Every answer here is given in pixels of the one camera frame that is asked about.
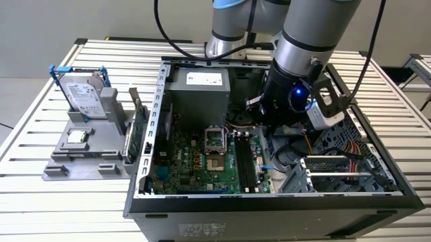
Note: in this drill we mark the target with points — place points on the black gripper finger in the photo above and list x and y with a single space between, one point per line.
255 106

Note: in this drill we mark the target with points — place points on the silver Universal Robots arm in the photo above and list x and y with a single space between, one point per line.
312 30

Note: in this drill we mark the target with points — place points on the black RAM slot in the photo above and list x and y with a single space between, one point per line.
252 162
248 162
239 162
243 162

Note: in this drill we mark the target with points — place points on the round black speaker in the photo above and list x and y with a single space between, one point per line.
239 118

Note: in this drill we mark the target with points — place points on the grey power supply unit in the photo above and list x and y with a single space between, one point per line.
199 100

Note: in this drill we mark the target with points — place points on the perforated grey disk cage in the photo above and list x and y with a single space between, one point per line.
336 141

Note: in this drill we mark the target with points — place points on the CPU socket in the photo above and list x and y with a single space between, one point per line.
215 164

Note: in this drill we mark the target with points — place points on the green motherboard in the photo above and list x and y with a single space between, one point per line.
188 148

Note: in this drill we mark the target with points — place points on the green graphics card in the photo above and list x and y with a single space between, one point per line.
137 131

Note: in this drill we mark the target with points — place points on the blue expansion slot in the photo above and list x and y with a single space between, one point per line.
201 192

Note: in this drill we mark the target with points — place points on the metal slat side table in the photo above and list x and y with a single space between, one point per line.
417 63

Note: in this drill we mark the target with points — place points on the black open PC case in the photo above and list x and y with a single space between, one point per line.
235 216

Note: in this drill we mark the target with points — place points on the black yellow edge bar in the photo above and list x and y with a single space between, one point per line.
135 39

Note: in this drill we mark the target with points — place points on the blue disk carrier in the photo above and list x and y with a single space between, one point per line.
107 75

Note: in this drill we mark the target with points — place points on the grey parts rack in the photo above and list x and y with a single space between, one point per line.
100 131

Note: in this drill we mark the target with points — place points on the silver CPU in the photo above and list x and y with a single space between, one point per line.
76 136

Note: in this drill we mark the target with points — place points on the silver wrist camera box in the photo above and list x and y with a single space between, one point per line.
323 121

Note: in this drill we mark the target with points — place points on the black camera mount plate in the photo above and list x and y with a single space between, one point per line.
337 106

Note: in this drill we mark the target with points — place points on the grey disk bay bracket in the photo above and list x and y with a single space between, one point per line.
323 164

